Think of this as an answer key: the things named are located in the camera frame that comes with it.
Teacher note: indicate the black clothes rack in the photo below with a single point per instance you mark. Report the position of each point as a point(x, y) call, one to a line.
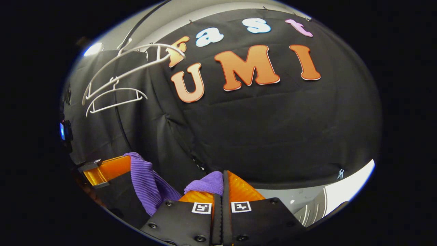
point(120, 124)

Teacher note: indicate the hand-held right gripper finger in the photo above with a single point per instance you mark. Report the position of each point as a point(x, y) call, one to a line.
point(217, 222)
point(225, 212)

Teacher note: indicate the white clothes hanger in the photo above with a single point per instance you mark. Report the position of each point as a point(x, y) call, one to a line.
point(128, 89)
point(158, 53)

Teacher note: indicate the dark device with blue light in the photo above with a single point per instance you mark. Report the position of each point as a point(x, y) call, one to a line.
point(65, 131)

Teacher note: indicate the ceiling light panel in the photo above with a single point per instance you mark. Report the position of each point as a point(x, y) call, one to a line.
point(92, 49)

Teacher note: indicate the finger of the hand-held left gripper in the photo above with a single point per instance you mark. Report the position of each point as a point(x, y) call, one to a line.
point(112, 169)

